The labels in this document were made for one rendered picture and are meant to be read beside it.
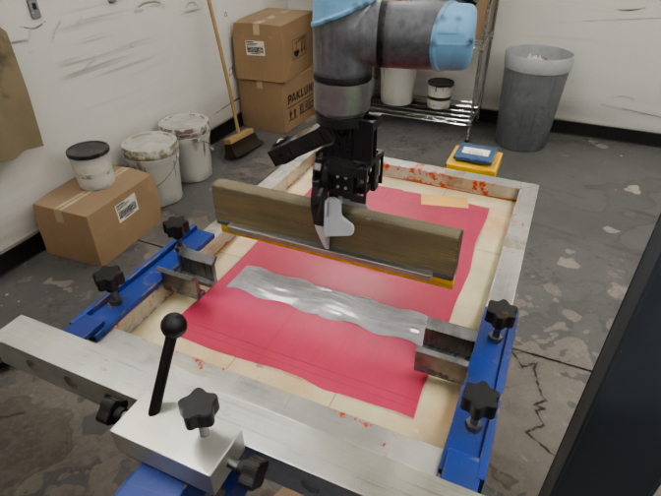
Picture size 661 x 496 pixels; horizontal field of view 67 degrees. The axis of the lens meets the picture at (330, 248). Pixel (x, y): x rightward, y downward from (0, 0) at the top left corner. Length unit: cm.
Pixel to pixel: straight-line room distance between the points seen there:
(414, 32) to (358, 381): 46
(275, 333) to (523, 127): 328
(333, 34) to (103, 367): 49
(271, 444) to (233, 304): 35
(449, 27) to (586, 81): 374
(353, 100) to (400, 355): 38
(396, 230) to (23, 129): 230
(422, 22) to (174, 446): 52
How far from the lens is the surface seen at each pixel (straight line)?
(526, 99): 384
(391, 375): 76
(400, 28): 63
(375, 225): 73
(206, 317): 86
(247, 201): 82
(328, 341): 80
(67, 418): 211
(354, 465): 57
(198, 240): 97
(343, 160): 70
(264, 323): 84
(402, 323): 83
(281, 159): 74
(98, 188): 284
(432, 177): 124
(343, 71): 64
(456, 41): 62
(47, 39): 294
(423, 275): 74
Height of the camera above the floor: 152
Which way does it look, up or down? 35 degrees down
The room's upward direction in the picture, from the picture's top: straight up
